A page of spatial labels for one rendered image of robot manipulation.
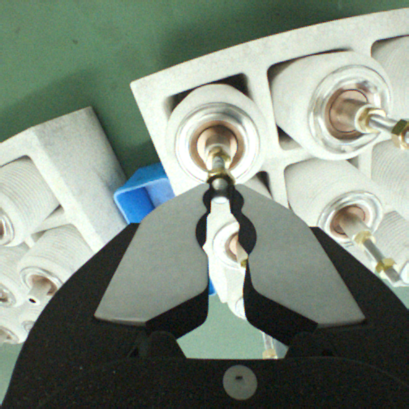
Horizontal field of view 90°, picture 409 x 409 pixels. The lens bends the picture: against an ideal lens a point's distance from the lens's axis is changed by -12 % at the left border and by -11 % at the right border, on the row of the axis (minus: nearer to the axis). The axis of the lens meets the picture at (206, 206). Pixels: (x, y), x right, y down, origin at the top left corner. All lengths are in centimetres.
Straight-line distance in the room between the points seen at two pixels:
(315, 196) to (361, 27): 18
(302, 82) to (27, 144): 33
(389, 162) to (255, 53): 21
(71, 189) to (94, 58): 25
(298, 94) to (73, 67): 41
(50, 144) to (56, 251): 15
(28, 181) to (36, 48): 28
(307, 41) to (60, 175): 34
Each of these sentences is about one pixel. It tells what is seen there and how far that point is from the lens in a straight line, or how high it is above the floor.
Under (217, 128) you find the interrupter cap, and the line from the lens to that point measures 21.
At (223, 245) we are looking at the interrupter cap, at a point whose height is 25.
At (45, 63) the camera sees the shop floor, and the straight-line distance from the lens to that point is 55.
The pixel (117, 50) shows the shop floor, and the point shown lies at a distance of 48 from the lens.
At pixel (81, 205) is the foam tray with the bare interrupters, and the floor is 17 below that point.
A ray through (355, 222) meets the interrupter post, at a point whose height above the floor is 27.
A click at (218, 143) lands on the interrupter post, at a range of 18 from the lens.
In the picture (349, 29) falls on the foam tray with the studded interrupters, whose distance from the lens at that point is 31.
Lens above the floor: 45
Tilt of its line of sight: 59 degrees down
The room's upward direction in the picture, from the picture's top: 178 degrees counter-clockwise
